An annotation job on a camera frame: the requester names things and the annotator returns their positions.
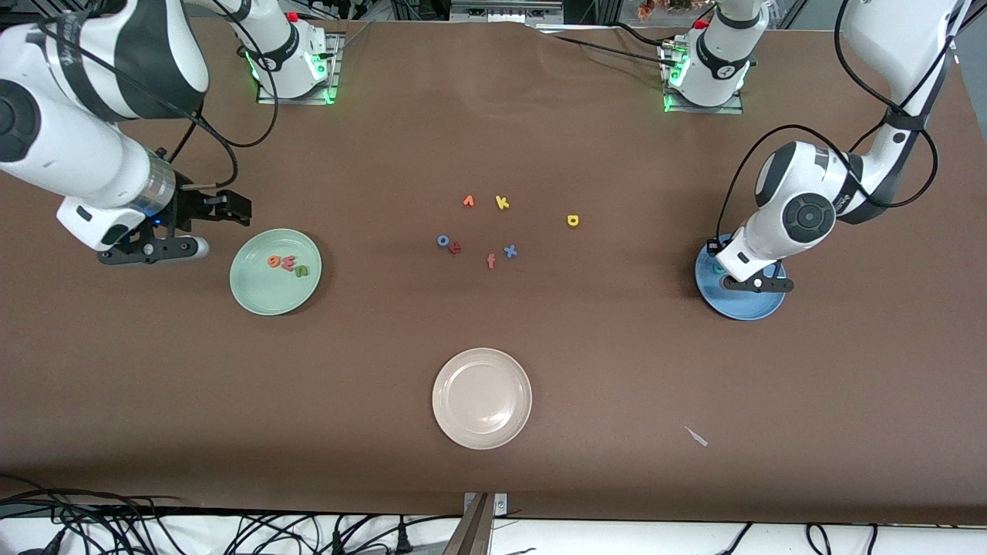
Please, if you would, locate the blue plate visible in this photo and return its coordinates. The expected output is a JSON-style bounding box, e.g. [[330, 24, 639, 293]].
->
[[694, 233, 788, 321]]

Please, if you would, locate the light green plate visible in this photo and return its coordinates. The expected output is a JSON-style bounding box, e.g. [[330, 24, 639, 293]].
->
[[229, 228, 323, 317]]

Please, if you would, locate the brown paper table cover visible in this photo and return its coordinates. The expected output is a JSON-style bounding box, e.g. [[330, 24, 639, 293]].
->
[[0, 14, 987, 526]]

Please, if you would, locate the beige plate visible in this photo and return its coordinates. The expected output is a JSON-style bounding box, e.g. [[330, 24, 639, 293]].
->
[[432, 348, 534, 451]]

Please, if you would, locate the long black right arm cable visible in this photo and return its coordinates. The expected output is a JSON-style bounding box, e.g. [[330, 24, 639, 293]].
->
[[31, 0, 280, 190]]

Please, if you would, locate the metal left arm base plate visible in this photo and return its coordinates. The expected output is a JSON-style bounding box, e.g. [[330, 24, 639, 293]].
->
[[659, 39, 745, 116]]

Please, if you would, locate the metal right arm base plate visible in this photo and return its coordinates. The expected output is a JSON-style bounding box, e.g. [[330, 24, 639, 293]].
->
[[257, 31, 341, 106]]

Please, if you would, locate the black cable on table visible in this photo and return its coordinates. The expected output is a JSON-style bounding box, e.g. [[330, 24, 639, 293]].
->
[[540, 27, 679, 66]]

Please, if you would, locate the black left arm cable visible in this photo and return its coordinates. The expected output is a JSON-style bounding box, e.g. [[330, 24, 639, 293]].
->
[[723, 0, 974, 240]]

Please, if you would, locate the black cable below table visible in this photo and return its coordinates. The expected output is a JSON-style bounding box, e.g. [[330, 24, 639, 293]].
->
[[0, 476, 186, 555], [806, 524, 880, 555], [224, 515, 463, 555], [717, 523, 753, 555]]

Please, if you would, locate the silver metal frame piece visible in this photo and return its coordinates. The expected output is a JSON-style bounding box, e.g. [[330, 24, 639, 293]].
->
[[450, 0, 565, 24]]

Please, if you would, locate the metal camera pole bracket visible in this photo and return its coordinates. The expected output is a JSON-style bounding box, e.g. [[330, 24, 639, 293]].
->
[[443, 492, 508, 555]]

